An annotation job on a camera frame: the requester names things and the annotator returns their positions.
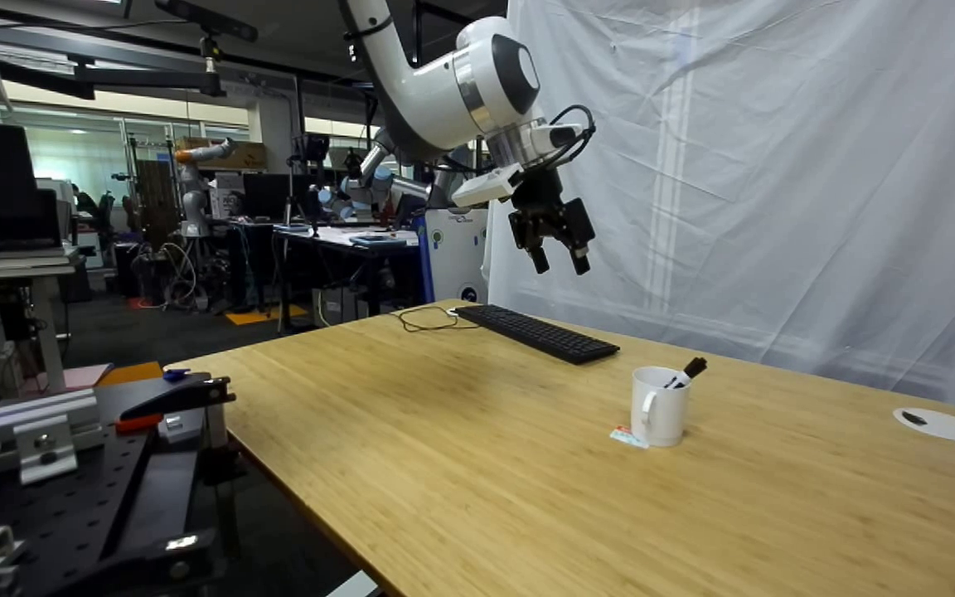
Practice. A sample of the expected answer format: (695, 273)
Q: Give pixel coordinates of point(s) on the background desk with clutter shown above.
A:
(348, 261)

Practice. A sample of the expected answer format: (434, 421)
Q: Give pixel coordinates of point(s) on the black perforated breadboard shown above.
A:
(67, 532)

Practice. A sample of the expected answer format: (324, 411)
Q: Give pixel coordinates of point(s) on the white translucent curtain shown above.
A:
(789, 188)

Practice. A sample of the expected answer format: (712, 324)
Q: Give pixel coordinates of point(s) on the white cabinet with blue edge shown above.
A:
(459, 255)

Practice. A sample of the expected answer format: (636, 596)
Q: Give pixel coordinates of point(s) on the aluminium bracket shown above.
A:
(44, 450)

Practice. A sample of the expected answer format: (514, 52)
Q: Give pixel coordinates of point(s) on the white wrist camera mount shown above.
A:
(486, 188)

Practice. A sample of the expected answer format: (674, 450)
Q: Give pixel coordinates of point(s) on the white mug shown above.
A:
(661, 413)

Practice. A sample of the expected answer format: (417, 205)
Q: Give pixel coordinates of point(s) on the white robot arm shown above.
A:
(445, 94)

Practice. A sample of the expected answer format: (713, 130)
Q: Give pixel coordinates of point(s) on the black keyboard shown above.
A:
(538, 333)

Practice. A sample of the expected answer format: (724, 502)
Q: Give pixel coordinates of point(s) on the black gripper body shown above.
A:
(548, 212)

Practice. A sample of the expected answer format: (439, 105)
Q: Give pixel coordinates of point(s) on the black and white marker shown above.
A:
(691, 370)

